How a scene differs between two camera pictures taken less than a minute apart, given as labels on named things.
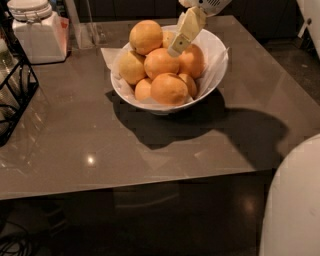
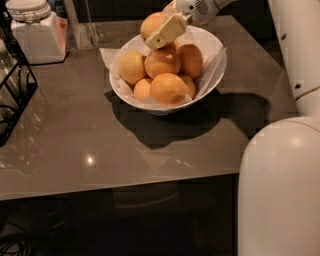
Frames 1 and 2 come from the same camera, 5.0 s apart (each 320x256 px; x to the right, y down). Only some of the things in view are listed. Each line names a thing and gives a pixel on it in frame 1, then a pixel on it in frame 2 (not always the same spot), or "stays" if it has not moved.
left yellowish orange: (132, 68) stays
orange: (145, 36) -> (153, 22)
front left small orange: (143, 90) stays
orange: (158, 61) stays
